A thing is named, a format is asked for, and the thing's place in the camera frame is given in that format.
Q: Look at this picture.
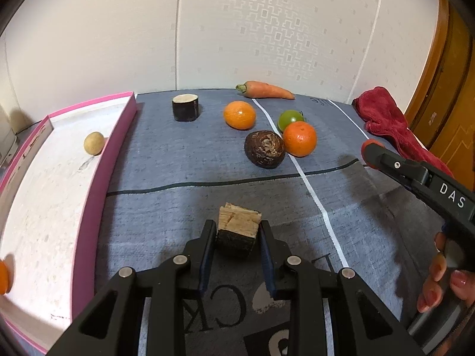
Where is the dark-skinned sugarcane chunk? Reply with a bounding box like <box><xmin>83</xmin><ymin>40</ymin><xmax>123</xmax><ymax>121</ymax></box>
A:
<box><xmin>216</xmin><ymin>203</ymin><xmax>262</xmax><ymax>258</ymax></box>

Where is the orange mandarin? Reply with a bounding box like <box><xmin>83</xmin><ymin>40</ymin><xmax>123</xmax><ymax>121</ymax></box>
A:
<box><xmin>0</xmin><ymin>260</ymin><xmax>10</xmax><ymax>296</ymax></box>
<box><xmin>223</xmin><ymin>101</ymin><xmax>257</xmax><ymax>131</ymax></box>
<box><xmin>283</xmin><ymin>122</ymin><xmax>317</xmax><ymax>157</ymax></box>

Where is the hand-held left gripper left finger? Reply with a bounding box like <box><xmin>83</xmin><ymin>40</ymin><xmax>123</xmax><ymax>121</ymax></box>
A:
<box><xmin>46</xmin><ymin>220</ymin><xmax>218</xmax><ymax>356</ymax></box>

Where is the orange carrot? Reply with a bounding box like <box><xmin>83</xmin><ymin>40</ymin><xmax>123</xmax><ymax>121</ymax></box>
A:
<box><xmin>236</xmin><ymin>81</ymin><xmax>295</xmax><ymax>100</ymax></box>

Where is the red towel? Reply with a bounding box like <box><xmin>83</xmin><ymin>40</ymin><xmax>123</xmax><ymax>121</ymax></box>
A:
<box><xmin>352</xmin><ymin>86</ymin><xmax>455</xmax><ymax>179</ymax></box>

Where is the pink cardboard box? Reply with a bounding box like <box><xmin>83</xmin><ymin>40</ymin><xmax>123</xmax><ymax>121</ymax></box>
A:
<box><xmin>0</xmin><ymin>91</ymin><xmax>139</xmax><ymax>355</ymax></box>

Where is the small round tan fruit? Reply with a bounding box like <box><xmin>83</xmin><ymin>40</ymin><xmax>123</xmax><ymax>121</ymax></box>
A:
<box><xmin>84</xmin><ymin>132</ymin><xmax>105</xmax><ymax>155</ymax></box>

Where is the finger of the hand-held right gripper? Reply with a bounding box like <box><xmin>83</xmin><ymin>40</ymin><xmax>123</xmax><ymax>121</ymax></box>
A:
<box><xmin>362</xmin><ymin>139</ymin><xmax>429</xmax><ymax>190</ymax></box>

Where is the wooden door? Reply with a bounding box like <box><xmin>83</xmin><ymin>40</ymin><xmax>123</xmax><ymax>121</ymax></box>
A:
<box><xmin>403</xmin><ymin>0</ymin><xmax>475</xmax><ymax>193</ymax></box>

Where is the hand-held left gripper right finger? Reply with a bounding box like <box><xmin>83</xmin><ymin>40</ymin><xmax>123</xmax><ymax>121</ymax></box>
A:
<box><xmin>259</xmin><ymin>220</ymin><xmax>425</xmax><ymax>356</ymax></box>

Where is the green round fruit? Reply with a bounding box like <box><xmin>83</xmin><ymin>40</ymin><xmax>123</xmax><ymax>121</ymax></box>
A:
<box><xmin>278</xmin><ymin>110</ymin><xmax>307</xmax><ymax>132</ymax></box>

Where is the blue-grey printed cloth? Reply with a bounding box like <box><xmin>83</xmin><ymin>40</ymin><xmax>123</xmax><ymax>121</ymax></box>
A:
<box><xmin>94</xmin><ymin>88</ymin><xmax>461</xmax><ymax>356</ymax></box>

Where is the white appliance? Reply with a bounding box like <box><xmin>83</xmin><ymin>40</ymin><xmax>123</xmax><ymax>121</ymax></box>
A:
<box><xmin>0</xmin><ymin>106</ymin><xmax>19</xmax><ymax>167</ymax></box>

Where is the dark brown wrinkled fruit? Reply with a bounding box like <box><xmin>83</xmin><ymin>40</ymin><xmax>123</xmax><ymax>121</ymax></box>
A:
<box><xmin>244</xmin><ymin>130</ymin><xmax>286</xmax><ymax>169</ymax></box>

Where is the cut eggplant piece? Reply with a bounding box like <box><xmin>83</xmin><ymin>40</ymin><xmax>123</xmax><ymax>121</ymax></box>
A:
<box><xmin>172</xmin><ymin>93</ymin><xmax>201</xmax><ymax>122</ymax></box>

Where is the person's right hand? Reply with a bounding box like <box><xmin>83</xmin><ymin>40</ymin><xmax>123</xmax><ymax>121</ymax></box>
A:
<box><xmin>417</xmin><ymin>232</ymin><xmax>475</xmax><ymax>314</ymax></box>

